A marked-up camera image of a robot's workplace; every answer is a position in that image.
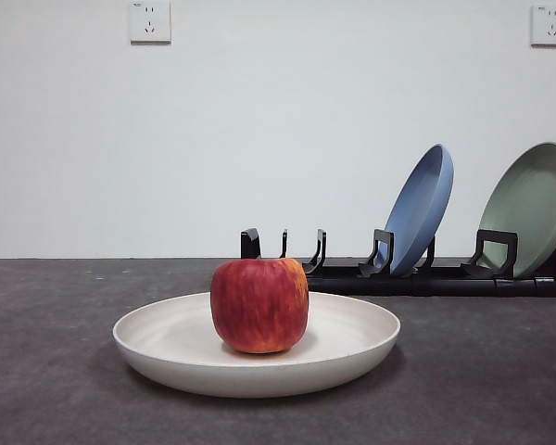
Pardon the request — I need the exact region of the red yellow apple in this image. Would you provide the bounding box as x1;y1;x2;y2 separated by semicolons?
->
209;257;310;355

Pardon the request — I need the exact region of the black plate rack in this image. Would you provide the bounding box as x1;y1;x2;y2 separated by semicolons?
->
239;226;556;298

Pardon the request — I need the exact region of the white wall socket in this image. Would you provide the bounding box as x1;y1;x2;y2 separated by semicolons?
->
530;3;556;47
129;0;172;46

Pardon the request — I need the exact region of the blue plate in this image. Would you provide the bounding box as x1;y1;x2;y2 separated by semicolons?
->
383;143;456;277

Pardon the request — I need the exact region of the green plate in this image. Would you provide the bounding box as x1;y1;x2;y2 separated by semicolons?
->
477;141;556;281

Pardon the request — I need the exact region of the cream yellow plate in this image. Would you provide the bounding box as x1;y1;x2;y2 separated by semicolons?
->
111;290;402;399

